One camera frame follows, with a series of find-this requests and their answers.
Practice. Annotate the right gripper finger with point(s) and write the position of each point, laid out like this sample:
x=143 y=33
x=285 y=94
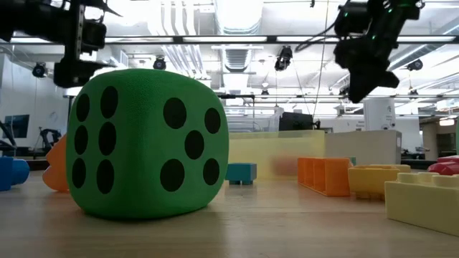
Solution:
x=369 y=82

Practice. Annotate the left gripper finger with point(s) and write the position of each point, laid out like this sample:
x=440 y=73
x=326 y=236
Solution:
x=102 y=5
x=79 y=75

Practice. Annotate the small pale turquoise toy brick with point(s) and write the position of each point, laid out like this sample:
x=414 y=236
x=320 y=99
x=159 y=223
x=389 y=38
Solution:
x=353 y=161

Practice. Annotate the small yellow toy brick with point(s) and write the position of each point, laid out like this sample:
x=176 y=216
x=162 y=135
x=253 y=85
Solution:
x=403 y=168

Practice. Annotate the blue toy brick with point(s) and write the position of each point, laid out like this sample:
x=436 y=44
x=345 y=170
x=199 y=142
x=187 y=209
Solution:
x=10 y=173

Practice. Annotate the background black robot arm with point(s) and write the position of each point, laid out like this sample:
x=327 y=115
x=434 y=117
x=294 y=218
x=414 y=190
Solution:
x=48 y=138

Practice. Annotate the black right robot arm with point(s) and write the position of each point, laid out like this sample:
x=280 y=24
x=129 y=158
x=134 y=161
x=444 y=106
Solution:
x=398 y=21

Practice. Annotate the white cylindrical appliance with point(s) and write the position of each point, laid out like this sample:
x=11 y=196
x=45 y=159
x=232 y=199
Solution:
x=380 y=114

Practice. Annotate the black ceiling spotlight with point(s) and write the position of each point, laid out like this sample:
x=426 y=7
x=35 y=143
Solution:
x=284 y=57
x=264 y=94
x=39 y=70
x=415 y=64
x=159 y=63

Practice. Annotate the black desk monitor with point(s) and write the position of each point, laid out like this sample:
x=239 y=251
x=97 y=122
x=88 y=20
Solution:
x=295 y=122

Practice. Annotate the yellow-orange long toy brick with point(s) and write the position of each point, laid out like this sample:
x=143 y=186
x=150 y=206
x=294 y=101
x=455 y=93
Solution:
x=369 y=181

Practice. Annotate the large orange toy brick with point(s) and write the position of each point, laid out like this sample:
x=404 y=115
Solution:
x=324 y=177

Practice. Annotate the yellow translucent tray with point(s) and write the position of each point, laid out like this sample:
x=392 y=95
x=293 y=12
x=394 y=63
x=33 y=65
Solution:
x=258 y=150

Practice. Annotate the pale yellow toy brick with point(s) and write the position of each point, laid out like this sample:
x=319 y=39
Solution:
x=423 y=208

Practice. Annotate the small teal toy brick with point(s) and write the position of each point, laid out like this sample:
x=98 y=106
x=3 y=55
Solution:
x=241 y=172

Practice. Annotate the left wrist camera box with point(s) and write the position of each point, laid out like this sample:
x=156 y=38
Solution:
x=96 y=36

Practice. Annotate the dark wall monitor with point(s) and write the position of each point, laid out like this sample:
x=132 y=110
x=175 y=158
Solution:
x=16 y=125

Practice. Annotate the silver ventilation duct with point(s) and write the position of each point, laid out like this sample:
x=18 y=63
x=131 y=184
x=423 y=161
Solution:
x=238 y=21

